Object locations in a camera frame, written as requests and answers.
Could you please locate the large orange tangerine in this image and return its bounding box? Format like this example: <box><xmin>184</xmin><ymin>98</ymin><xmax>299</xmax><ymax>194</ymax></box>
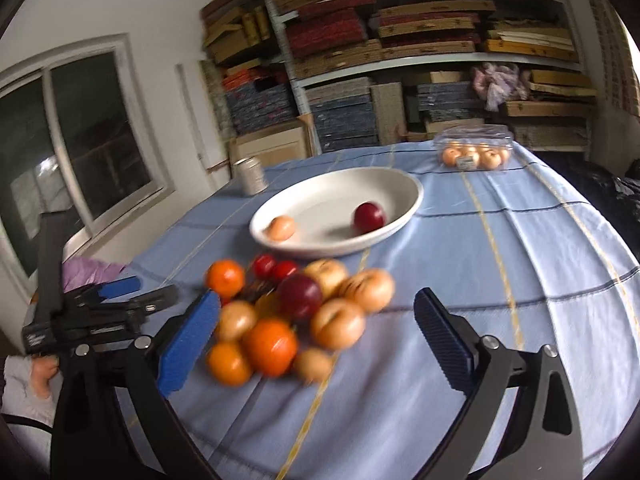
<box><xmin>241</xmin><ymin>318</ymin><xmax>299</xmax><ymax>378</ymax></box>

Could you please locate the yellow peach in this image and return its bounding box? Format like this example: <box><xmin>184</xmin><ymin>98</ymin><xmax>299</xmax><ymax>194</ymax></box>
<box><xmin>309</xmin><ymin>298</ymin><xmax>367</xmax><ymax>351</ymax></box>
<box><xmin>338</xmin><ymin>269</ymin><xmax>396</xmax><ymax>313</ymax></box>
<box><xmin>303</xmin><ymin>259</ymin><xmax>349</xmax><ymax>301</ymax></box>

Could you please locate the yellow green round fruit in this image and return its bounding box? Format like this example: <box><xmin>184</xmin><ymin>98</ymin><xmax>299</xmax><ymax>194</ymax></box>
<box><xmin>255</xmin><ymin>290</ymin><xmax>279</xmax><ymax>318</ymax></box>

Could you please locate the large dark red plum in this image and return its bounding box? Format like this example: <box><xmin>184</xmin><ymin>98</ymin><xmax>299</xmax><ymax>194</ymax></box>
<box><xmin>277</xmin><ymin>273</ymin><xmax>323</xmax><ymax>320</ymax></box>

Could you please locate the small brown round fruit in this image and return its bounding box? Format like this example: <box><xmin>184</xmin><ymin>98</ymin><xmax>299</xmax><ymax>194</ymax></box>
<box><xmin>293</xmin><ymin>348</ymin><xmax>333</xmax><ymax>384</ymax></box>

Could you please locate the small striped peach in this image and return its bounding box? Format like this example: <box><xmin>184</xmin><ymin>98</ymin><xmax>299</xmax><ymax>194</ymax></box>
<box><xmin>266</xmin><ymin>216</ymin><xmax>297</xmax><ymax>243</ymax></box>

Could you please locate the dark purple tomato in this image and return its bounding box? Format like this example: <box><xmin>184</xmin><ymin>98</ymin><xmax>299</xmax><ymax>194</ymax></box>
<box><xmin>233</xmin><ymin>281</ymin><xmax>274</xmax><ymax>304</ymax></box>

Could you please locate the yellow peach back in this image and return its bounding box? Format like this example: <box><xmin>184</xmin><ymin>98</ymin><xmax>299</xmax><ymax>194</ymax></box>
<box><xmin>303</xmin><ymin>259</ymin><xmax>349</xmax><ymax>301</ymax></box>

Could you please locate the person's left hand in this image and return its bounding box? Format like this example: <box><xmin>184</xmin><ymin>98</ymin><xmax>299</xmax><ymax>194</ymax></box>
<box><xmin>30</xmin><ymin>356</ymin><xmax>58</xmax><ymax>399</ymax></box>

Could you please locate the purple plastic bag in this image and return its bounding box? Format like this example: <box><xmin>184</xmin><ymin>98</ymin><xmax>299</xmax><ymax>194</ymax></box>
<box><xmin>62</xmin><ymin>257</ymin><xmax>125</xmax><ymax>292</ymax></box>

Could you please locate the red cherry tomato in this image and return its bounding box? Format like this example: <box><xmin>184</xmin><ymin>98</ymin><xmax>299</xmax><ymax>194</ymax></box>
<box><xmin>250</xmin><ymin>254</ymin><xmax>277</xmax><ymax>282</ymax></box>
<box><xmin>269</xmin><ymin>260</ymin><xmax>298</xmax><ymax>285</ymax></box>

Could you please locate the silver drink can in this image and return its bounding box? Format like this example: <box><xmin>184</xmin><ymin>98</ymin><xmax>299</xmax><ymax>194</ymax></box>
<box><xmin>233</xmin><ymin>157</ymin><xmax>268</xmax><ymax>196</ymax></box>

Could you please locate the white oval plate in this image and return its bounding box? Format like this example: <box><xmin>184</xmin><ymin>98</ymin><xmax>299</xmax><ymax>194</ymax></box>
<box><xmin>248</xmin><ymin>167</ymin><xmax>424</xmax><ymax>259</ymax></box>

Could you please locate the clear plastic fruit box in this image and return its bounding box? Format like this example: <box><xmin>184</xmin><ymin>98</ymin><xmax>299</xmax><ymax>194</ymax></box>
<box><xmin>434</xmin><ymin>125</ymin><xmax>514</xmax><ymax>171</ymax></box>

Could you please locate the cardboard box beige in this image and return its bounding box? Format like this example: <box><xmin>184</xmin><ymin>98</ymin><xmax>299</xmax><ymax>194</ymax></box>
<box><xmin>228</xmin><ymin>119</ymin><xmax>314</xmax><ymax>177</ymax></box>

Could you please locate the pink plastic bag on shelf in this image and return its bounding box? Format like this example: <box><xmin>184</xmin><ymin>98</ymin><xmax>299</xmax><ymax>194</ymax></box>
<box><xmin>471</xmin><ymin>63</ymin><xmax>530</xmax><ymax>112</ymax></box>

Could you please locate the white shelving unit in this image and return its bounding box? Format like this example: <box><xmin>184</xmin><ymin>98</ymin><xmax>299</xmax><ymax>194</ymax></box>
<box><xmin>265</xmin><ymin>0</ymin><xmax>597</xmax><ymax>154</ymax></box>

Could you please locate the window with white frame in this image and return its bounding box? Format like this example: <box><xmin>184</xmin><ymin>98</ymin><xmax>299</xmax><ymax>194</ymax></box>
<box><xmin>1</xmin><ymin>34</ymin><xmax>174</xmax><ymax>289</ymax></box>

